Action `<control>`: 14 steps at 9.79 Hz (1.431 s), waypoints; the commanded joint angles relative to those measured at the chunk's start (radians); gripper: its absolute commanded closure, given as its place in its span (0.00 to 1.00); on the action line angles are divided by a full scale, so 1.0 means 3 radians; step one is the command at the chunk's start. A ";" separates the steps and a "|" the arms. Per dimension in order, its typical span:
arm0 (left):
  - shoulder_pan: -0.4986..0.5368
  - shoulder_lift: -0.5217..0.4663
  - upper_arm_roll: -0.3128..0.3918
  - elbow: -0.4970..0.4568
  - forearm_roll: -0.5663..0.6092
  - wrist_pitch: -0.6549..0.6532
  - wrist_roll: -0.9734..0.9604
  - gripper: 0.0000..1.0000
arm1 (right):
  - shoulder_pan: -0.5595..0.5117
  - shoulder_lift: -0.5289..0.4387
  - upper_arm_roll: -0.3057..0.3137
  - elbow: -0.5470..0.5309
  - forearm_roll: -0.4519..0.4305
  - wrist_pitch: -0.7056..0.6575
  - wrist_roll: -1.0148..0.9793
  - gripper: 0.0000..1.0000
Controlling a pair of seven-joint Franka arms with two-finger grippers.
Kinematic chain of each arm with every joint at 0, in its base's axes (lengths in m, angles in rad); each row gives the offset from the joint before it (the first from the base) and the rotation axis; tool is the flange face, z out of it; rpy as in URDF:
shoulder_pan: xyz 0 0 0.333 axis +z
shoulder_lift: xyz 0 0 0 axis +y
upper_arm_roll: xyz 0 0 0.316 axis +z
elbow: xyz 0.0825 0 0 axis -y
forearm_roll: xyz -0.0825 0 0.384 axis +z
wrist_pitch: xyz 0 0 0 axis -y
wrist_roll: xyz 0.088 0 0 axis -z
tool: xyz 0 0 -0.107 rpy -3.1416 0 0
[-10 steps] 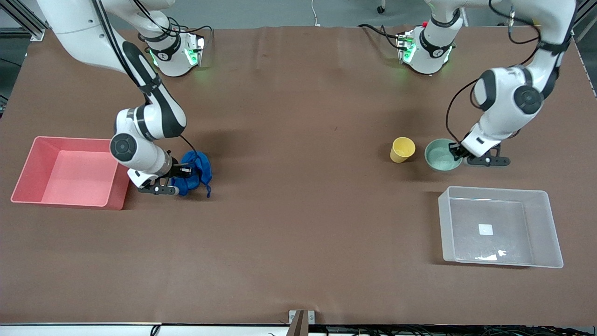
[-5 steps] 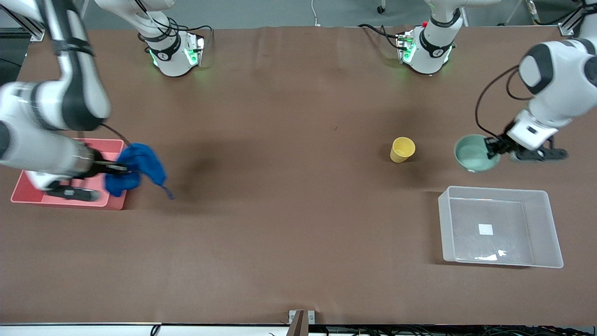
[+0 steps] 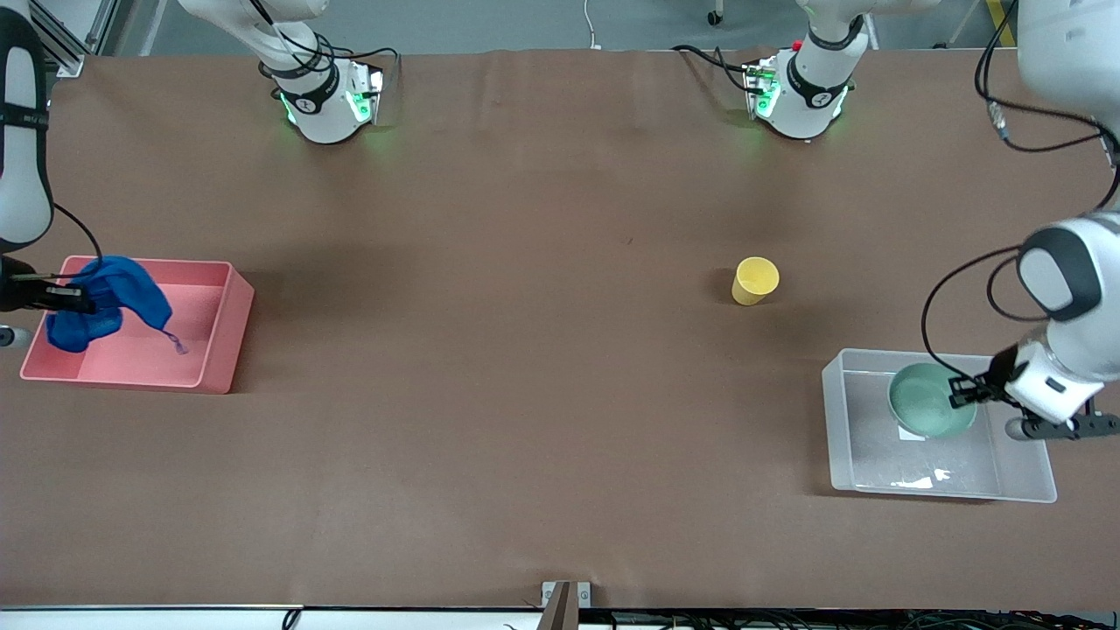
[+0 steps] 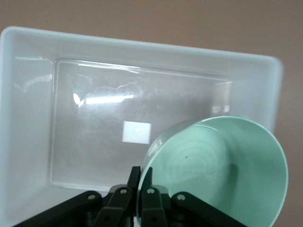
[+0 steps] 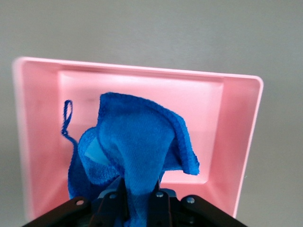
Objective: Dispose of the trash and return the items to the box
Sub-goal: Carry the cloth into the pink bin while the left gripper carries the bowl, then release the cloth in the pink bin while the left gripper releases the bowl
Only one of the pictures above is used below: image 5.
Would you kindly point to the blue microfibre cloth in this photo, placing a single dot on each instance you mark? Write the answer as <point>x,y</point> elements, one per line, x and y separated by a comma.
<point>139,142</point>

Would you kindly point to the pink plastic bin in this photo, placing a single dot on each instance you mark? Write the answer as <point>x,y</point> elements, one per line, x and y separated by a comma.
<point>213,118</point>

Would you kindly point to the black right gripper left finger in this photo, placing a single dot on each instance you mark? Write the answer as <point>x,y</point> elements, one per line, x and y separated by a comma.
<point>113,208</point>

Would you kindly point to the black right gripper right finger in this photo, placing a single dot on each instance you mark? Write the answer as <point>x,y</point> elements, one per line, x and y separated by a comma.
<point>159,208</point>

